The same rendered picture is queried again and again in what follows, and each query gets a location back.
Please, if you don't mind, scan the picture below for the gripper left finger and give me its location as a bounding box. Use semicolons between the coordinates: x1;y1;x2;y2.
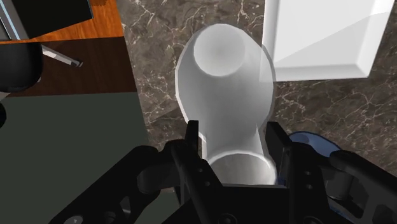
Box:
48;120;223;224

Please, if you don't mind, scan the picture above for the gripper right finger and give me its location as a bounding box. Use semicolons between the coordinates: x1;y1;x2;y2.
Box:
265;120;397;224

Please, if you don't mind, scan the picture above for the white vase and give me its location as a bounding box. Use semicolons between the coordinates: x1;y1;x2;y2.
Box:
174;23;278;186

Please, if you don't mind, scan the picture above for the blue rounded object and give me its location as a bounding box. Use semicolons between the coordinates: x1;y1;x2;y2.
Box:
277;131;354;218

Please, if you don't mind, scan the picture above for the white rectangular tray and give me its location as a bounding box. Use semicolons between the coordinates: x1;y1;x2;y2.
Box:
261;0;396;82

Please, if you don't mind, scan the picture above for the black flat box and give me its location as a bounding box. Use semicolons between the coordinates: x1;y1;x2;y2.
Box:
0;0;95;41

